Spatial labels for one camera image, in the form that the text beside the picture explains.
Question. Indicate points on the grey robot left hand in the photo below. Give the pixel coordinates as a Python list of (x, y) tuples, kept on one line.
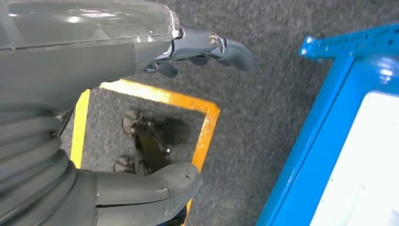
[(78, 62)]

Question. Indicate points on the blue metal shelf rack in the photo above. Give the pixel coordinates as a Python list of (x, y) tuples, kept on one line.
[(311, 140)]

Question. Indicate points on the ribbed grey left arm sleeve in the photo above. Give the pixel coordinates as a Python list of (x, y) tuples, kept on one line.
[(28, 156)]

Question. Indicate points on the yellow floor tape square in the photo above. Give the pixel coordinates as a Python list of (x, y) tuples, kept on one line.
[(187, 101)]

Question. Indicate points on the white plastic crate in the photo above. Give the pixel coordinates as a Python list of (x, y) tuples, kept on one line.
[(367, 162)]

